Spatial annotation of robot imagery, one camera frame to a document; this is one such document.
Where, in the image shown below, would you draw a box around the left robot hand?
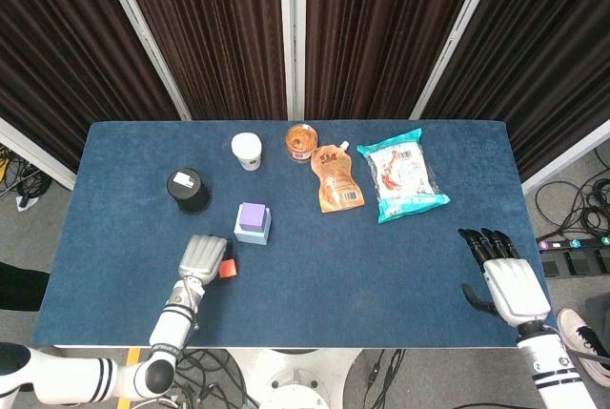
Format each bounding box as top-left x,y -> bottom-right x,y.
176,234 -> 235,287

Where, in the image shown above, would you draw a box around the dark grey trouser leg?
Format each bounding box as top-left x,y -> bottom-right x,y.
583,294 -> 610,334

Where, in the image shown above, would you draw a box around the black cable with inline switch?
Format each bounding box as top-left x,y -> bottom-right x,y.
365,348 -> 407,409

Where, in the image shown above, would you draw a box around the dark brown pleated curtain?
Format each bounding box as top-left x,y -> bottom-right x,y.
0,0 -> 181,173
422,0 -> 610,182
304,0 -> 488,122
113,0 -> 288,122

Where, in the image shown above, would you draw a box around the black trouser leg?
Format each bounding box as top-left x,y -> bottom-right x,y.
0,260 -> 51,314

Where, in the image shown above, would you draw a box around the white partition post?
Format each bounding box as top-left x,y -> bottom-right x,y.
409,0 -> 507,120
93,0 -> 193,122
277,0 -> 308,122

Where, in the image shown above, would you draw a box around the black mesh pen holder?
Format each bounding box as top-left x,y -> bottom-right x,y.
166,168 -> 213,215

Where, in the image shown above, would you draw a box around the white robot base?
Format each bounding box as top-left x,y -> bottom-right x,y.
223,347 -> 364,409

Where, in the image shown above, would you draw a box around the black foot pedal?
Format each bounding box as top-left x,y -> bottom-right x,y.
565,251 -> 591,274
540,258 -> 564,279

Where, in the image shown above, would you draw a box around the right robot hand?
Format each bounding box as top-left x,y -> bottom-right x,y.
457,227 -> 552,327

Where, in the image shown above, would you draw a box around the purple cube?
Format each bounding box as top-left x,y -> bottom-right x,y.
238,202 -> 268,232

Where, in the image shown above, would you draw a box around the clear jar orange contents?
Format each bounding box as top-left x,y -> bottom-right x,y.
285,124 -> 319,164

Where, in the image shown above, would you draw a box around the white paper cup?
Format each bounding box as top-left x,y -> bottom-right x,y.
231,133 -> 263,172

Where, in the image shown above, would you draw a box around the orange spout pouch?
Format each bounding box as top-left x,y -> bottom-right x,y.
310,140 -> 367,215

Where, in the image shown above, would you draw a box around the teal noodle packet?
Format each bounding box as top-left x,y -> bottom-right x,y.
356,127 -> 452,225

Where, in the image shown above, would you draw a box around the light blue cube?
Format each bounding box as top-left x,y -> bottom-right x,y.
233,207 -> 273,245

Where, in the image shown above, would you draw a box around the black floor cable tangle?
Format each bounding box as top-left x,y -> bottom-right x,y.
0,145 -> 54,208
533,147 -> 610,239
172,348 -> 258,409

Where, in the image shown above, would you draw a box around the blue table cover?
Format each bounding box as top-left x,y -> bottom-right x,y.
31,120 -> 563,349

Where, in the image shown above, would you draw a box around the white partition frame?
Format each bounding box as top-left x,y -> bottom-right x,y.
0,115 -> 77,191
520,117 -> 610,196

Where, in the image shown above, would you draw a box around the white sneaker black laces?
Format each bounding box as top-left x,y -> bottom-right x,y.
556,307 -> 610,378

